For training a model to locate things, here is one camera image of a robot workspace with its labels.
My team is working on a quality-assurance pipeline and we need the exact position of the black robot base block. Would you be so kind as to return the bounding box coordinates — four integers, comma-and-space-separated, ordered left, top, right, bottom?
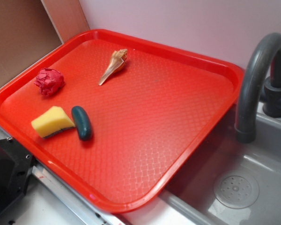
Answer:
0, 139, 34, 216

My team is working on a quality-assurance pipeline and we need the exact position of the dark green plastic pickle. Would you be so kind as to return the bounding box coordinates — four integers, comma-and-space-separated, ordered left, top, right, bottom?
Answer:
71, 106, 93, 141

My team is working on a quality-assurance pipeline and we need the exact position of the red plastic tray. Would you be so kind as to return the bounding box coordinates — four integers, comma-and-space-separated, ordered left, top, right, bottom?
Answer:
0, 30, 244, 213

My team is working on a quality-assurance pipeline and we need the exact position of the brown conch seashell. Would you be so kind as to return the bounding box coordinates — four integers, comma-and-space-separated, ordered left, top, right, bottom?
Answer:
98, 49, 128, 86

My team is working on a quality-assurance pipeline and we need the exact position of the yellow sponge piece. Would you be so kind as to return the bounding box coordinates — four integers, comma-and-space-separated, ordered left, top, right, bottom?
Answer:
31, 106, 75, 138

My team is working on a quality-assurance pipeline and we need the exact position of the crumpled red paper ball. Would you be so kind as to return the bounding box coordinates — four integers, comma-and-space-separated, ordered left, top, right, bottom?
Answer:
34, 68, 66, 97

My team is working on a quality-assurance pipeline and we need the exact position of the grey plastic sink basin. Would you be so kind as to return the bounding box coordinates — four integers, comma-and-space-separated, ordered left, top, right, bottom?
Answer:
160, 107, 281, 225

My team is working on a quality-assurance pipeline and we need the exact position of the sink drain strainer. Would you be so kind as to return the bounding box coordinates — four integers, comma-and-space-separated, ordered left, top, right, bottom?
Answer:
213, 171, 259, 209

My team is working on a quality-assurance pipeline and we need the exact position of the grey toy faucet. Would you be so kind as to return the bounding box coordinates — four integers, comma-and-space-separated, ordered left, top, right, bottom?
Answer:
235, 33, 281, 143

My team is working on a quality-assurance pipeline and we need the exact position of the brown cardboard panel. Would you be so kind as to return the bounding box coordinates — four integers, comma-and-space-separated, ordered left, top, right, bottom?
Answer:
0, 0, 89, 88

